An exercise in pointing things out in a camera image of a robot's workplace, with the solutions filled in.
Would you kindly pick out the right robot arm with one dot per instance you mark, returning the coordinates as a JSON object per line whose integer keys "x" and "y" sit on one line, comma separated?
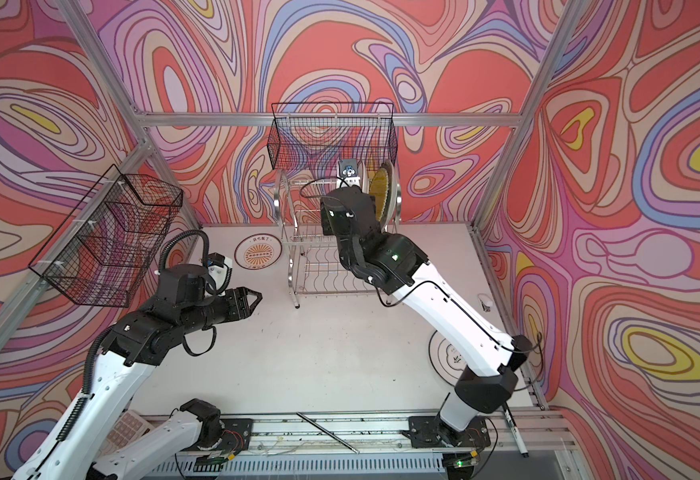
{"x": 402, "y": 274}

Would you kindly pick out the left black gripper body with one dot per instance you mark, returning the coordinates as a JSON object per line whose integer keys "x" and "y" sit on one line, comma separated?
{"x": 213, "y": 310}

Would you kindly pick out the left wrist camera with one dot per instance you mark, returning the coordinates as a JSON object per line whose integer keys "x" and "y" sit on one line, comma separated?
{"x": 220, "y": 271}

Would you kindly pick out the yellow woven pattern plate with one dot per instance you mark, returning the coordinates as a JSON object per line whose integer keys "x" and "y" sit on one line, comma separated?
{"x": 379, "y": 189}

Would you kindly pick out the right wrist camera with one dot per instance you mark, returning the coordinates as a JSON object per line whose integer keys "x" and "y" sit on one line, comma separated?
{"x": 350, "y": 173}

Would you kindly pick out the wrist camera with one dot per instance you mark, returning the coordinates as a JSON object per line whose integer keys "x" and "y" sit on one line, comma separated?
{"x": 350, "y": 173}
{"x": 220, "y": 271}

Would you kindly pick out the black wire basket wall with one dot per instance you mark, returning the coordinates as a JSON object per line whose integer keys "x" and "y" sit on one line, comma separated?
{"x": 318, "y": 135}
{"x": 110, "y": 248}

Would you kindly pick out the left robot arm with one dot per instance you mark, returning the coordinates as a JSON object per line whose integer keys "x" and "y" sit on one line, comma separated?
{"x": 120, "y": 360}

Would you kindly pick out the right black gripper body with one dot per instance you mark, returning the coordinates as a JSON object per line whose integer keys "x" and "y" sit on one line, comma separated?
{"x": 325, "y": 218}

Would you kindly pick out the orange sunburst plate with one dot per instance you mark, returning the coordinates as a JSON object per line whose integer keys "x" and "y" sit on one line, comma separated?
{"x": 364, "y": 175}
{"x": 258, "y": 251}

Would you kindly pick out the black wire basket left wall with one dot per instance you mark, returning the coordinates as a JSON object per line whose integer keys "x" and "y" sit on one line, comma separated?
{"x": 110, "y": 248}

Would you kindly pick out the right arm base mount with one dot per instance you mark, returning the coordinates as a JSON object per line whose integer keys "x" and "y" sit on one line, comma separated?
{"x": 431, "y": 432}

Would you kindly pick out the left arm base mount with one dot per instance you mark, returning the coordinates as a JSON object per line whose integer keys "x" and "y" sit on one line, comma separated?
{"x": 235, "y": 436}

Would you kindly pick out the light green flower plate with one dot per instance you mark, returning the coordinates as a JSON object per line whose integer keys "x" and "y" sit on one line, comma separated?
{"x": 394, "y": 195}

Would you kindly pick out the black thin rod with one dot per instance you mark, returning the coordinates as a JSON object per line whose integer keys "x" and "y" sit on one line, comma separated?
{"x": 327, "y": 432}

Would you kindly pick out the black marker pen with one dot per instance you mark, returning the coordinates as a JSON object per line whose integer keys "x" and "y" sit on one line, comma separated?
{"x": 515, "y": 431}

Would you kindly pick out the silver two-tier dish rack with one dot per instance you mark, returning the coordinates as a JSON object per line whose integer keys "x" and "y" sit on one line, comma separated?
{"x": 314, "y": 267}

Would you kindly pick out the white black-rim plate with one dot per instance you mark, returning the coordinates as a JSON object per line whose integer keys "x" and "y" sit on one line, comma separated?
{"x": 445, "y": 359}

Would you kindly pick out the black wire basket back wall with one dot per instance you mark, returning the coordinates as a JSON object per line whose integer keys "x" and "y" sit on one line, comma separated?
{"x": 318, "y": 135}

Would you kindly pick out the small white clip object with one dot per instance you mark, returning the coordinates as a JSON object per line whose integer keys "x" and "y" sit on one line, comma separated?
{"x": 486, "y": 301}

